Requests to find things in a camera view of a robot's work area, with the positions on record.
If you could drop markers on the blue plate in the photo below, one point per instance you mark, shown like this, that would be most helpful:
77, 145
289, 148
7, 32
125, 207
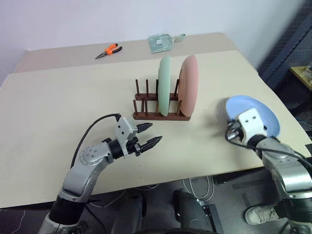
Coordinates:
246, 103

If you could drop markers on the black table frame bar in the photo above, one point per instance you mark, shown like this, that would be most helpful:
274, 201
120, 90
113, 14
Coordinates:
234, 176

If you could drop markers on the pink plate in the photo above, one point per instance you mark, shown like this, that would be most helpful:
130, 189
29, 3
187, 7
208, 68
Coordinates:
189, 85

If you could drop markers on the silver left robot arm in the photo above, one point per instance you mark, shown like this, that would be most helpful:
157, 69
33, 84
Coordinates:
83, 170

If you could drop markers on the dark wooden dish rack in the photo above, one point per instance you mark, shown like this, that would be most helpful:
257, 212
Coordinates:
151, 117

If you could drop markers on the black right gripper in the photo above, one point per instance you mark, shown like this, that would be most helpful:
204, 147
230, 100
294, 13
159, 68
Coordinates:
236, 131

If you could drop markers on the yellow side table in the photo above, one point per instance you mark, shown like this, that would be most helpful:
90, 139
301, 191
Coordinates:
301, 73

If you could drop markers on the blue perforated metal frame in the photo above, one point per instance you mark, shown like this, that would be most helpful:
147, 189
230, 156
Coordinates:
280, 48

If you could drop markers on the green plate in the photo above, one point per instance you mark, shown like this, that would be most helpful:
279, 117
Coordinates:
164, 83

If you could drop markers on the clear plastic bag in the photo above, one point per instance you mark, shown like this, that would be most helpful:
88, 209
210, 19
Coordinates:
159, 43

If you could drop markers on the dark rounded shape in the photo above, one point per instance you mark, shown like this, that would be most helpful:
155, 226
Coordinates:
130, 214
189, 212

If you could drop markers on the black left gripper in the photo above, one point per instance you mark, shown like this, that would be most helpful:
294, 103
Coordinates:
135, 147

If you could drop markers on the black box under table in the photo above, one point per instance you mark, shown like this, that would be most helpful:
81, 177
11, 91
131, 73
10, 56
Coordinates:
214, 219

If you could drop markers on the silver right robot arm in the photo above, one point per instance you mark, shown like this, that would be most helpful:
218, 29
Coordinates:
287, 175

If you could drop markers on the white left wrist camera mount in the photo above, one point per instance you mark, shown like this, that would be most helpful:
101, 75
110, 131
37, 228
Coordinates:
123, 132

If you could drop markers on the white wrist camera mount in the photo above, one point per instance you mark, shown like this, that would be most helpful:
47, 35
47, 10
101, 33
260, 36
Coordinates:
123, 132
252, 125

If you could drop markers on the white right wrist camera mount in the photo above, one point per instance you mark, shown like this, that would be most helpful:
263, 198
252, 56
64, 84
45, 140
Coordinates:
252, 125

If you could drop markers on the white sneaker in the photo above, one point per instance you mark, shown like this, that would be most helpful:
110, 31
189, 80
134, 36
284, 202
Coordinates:
262, 214

